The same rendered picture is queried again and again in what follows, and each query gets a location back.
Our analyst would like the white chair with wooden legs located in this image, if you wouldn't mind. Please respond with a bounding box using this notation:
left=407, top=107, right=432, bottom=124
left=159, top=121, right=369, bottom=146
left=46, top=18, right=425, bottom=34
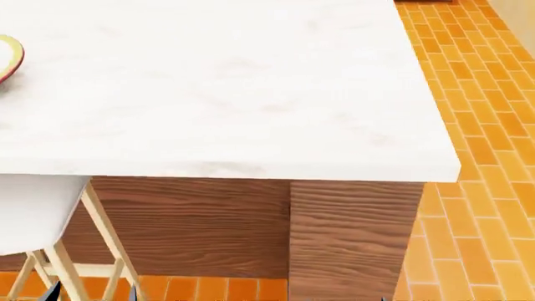
left=0, top=173, right=147, bottom=301

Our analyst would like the walnut wood table base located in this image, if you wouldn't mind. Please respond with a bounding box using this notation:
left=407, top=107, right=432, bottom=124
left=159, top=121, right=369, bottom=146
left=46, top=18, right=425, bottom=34
left=0, top=176, right=425, bottom=301

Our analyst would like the cream plate with red rim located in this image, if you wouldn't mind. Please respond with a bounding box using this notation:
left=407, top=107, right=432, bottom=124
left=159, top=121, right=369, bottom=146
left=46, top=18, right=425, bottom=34
left=0, top=33, right=26, bottom=85

